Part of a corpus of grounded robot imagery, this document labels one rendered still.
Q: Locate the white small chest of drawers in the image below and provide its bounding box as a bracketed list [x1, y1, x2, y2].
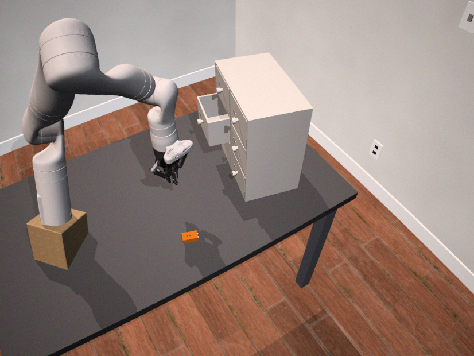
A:
[215, 53, 313, 202]

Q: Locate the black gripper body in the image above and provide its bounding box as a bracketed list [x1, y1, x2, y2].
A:
[153, 148, 167, 168]

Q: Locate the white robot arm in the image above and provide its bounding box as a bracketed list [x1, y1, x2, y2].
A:
[22, 18, 193, 226]

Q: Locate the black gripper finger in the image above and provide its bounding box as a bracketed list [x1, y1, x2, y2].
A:
[149, 161, 174, 184]
[171, 153, 188, 181]

